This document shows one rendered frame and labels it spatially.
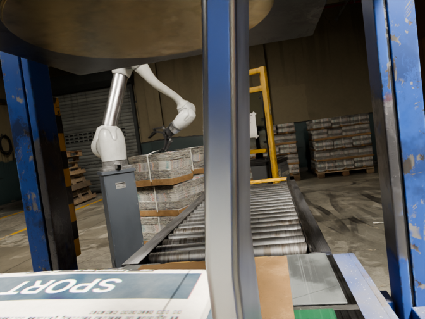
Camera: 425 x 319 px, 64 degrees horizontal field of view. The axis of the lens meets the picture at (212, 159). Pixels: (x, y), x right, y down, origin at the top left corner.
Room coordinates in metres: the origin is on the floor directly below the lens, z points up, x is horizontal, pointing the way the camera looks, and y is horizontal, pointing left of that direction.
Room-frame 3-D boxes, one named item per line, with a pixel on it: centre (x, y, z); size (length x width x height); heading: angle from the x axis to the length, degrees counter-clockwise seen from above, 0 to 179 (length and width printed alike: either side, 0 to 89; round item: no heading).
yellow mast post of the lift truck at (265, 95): (3.87, -0.67, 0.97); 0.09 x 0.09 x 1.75; 62
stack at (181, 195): (3.01, 0.17, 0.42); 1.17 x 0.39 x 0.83; 152
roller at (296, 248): (0.95, 0.00, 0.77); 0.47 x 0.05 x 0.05; 80
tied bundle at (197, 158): (3.12, 0.11, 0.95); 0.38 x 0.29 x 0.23; 63
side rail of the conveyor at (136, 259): (1.57, 0.14, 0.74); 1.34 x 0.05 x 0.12; 170
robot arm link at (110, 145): (2.17, 0.62, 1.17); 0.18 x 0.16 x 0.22; 31
